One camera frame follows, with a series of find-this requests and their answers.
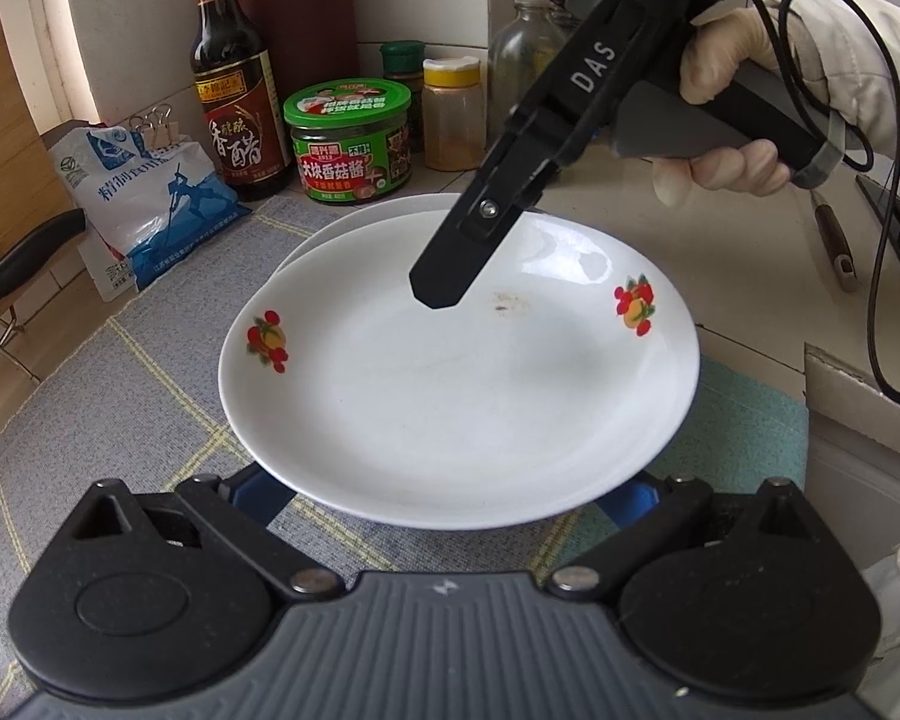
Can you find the dark red knife block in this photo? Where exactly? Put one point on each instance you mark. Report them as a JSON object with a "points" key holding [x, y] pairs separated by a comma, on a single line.
{"points": [[307, 7]]}

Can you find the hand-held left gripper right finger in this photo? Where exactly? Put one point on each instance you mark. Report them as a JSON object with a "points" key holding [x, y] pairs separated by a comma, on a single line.
{"points": [[630, 502]]}

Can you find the person's right hand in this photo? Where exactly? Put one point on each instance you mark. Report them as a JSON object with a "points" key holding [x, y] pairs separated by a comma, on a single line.
{"points": [[727, 52]]}

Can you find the green lid spice jar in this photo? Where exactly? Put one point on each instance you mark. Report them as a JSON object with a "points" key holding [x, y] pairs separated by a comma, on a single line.
{"points": [[403, 67]]}

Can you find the green lid sauce jar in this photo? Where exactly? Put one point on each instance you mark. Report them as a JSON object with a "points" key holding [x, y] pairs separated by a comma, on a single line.
{"points": [[345, 157]]}

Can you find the dark vinegar bottle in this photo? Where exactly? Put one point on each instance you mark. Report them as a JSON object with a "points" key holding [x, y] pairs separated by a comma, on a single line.
{"points": [[232, 127]]}

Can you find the yellow lid spice jar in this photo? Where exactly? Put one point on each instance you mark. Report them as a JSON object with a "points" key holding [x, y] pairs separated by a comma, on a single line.
{"points": [[450, 120]]}

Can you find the bamboo cutting board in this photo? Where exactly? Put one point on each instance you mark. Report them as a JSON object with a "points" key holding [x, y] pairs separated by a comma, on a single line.
{"points": [[4, 127]]}

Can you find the clear bottle red cap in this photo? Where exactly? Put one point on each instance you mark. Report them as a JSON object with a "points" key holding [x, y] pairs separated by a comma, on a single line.
{"points": [[517, 60]]}

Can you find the grey checked dish towel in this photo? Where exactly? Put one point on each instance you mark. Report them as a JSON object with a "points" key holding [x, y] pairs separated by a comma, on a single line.
{"points": [[120, 405]]}

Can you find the white fruit print plate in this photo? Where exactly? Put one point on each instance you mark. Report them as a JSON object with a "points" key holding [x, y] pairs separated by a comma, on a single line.
{"points": [[390, 210], [435, 405]]}

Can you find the white blue salt bag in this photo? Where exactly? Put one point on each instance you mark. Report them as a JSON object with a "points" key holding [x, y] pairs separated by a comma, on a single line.
{"points": [[157, 210]]}

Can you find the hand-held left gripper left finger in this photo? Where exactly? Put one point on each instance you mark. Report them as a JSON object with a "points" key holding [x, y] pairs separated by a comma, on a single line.
{"points": [[262, 499]]}

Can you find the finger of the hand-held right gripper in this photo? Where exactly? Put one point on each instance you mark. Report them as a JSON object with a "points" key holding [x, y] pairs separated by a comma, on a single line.
{"points": [[450, 270]]}

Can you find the person's right forearm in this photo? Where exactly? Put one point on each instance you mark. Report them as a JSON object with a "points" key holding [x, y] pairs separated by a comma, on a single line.
{"points": [[862, 52]]}

